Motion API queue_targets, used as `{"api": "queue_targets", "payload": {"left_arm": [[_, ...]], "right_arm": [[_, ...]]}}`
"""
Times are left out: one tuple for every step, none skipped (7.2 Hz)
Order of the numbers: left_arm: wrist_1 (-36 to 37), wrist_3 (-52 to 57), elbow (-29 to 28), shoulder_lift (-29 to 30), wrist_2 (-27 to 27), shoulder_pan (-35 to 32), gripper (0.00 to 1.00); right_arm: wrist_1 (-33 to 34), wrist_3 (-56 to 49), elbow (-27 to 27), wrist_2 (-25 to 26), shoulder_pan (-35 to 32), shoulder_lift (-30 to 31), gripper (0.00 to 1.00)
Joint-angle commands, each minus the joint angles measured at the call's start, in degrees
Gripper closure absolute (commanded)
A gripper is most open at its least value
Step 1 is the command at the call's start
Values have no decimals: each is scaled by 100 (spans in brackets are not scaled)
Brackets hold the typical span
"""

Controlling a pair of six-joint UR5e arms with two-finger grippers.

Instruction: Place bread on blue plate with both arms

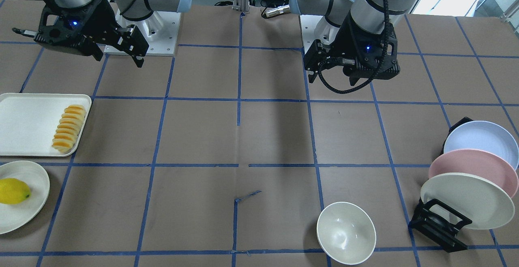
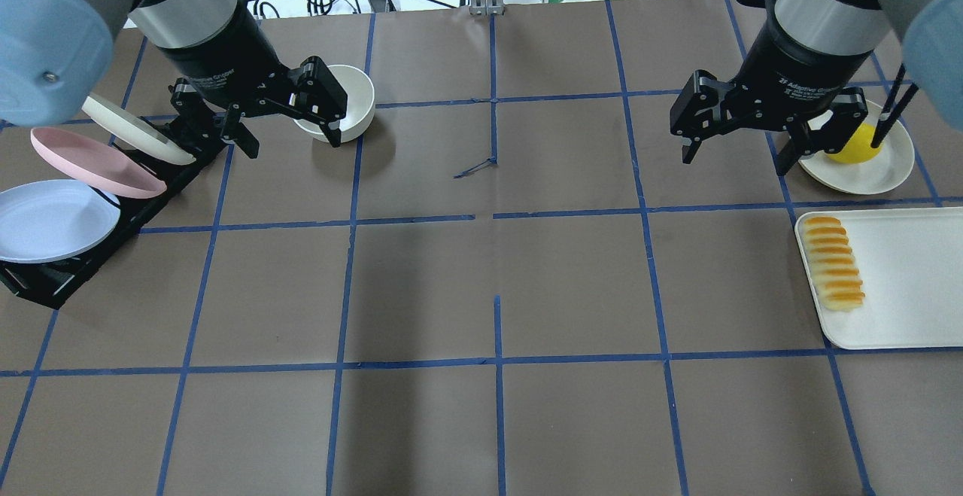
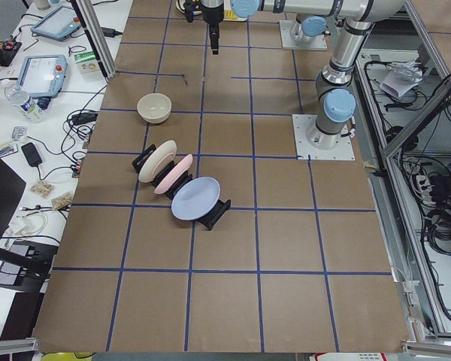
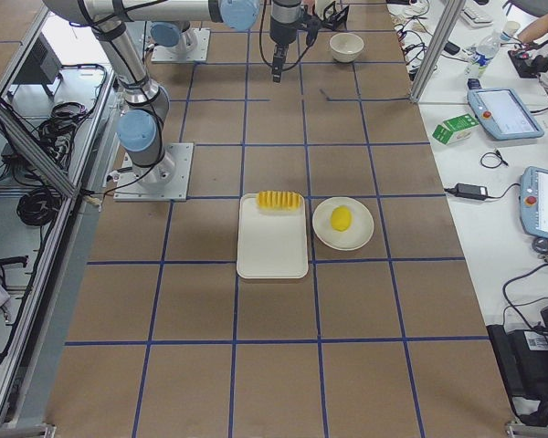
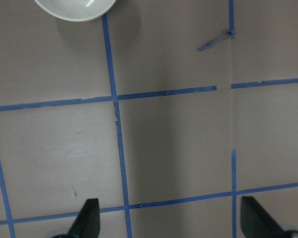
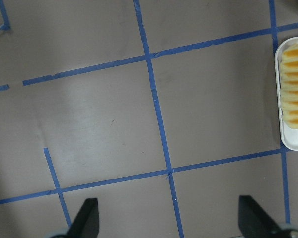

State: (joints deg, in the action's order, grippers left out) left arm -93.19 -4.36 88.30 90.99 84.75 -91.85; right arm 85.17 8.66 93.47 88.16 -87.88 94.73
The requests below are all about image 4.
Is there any white rectangular tray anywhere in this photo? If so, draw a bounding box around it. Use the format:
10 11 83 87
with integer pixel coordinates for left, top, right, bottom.
237 193 309 279

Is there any upper blue teach pendant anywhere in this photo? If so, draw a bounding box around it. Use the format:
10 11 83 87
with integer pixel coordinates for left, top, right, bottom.
467 89 544 141

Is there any blue teach pendant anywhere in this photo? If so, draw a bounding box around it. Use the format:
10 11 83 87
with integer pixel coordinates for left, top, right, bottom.
467 89 544 141
519 166 548 238

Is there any clear water bottle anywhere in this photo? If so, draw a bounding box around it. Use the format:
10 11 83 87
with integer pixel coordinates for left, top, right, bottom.
465 31 501 79

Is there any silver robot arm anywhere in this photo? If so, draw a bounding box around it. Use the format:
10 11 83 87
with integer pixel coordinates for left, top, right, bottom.
45 1 265 202
150 21 210 64

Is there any yellow lemon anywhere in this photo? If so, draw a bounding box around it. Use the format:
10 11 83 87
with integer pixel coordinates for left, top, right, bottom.
330 205 353 232

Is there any round white plate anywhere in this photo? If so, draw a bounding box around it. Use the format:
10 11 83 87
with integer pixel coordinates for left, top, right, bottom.
311 197 374 251

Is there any lower blue teach pendant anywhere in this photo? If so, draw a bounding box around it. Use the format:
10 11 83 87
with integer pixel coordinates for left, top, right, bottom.
519 166 548 238

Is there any person forearm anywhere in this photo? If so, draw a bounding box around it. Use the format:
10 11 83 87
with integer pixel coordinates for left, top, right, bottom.
517 14 548 44

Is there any green white carton box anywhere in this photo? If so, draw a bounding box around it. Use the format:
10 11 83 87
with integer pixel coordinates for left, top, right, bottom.
432 113 479 145

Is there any paper cup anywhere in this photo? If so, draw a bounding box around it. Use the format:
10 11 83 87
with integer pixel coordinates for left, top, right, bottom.
500 20 521 43

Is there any white ceramic bowl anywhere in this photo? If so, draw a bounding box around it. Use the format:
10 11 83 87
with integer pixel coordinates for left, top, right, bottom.
329 33 364 63

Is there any ridged yellow bread loaf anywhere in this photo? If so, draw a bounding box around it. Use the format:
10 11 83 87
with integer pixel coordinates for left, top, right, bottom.
256 190 303 212

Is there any black dish rack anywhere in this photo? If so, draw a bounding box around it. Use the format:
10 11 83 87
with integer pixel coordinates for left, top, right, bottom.
314 0 350 31

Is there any aluminium frame post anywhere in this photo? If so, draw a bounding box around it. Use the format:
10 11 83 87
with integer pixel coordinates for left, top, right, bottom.
409 0 465 103

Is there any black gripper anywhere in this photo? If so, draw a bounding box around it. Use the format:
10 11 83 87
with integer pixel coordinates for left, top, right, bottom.
269 0 321 83

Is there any black power adapter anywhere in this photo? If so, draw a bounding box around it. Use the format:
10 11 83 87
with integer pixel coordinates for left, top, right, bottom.
452 182 489 201

